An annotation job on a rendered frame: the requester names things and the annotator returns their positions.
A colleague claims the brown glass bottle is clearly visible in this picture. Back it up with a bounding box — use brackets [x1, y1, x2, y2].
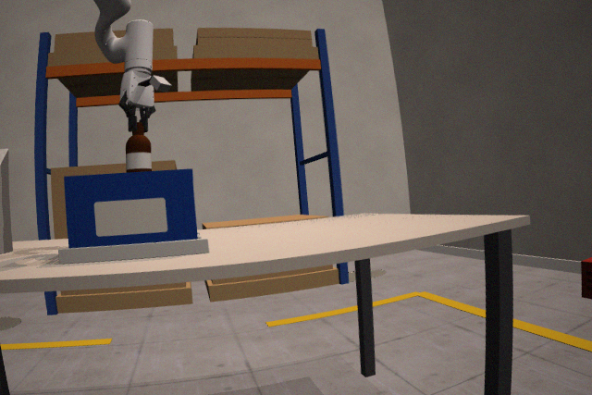
[126, 122, 152, 173]

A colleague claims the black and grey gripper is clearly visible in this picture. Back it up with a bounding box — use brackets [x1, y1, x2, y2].
[118, 69, 155, 132]

